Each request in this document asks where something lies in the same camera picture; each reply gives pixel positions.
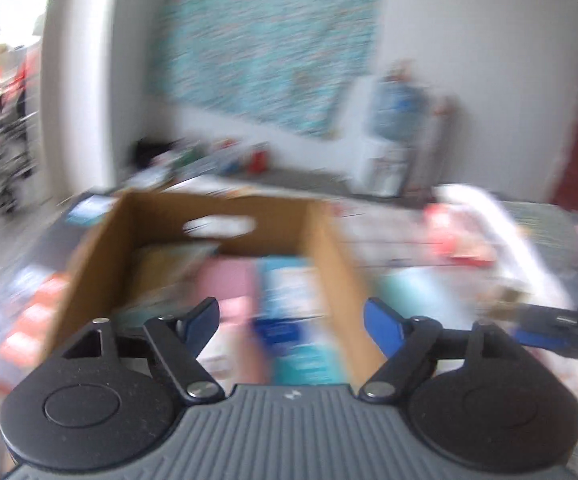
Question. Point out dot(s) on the black bag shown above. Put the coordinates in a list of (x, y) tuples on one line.
[(149, 152)]

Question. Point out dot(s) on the white water dispenser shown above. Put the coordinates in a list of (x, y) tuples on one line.
[(379, 170)]

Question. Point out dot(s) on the blue wet wipes pack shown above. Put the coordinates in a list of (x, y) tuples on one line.
[(294, 300)]

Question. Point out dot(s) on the red pink tissue pack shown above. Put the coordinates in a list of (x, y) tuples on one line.
[(454, 230)]

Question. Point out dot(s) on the cardboard box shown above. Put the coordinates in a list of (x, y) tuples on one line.
[(279, 222)]

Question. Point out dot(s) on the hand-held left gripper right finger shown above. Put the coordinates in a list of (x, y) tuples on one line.
[(384, 325)]

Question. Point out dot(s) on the beige green packet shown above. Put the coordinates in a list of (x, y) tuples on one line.
[(174, 260)]

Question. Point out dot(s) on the leaf print pillow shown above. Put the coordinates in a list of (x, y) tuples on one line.
[(544, 220)]

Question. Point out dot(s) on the white plastic bag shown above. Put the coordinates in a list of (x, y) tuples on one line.
[(514, 260)]

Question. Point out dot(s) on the wheelchair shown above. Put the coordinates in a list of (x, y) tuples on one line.
[(4, 160)]

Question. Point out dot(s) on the pink bubble wrap pouch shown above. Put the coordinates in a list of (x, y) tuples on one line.
[(224, 280)]

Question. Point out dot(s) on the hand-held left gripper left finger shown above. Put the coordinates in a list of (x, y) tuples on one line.
[(204, 320)]

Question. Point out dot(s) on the orange printed carton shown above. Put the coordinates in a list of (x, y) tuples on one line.
[(24, 310)]

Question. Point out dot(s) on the floral teal wall cloth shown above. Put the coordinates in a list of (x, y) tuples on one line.
[(269, 35)]

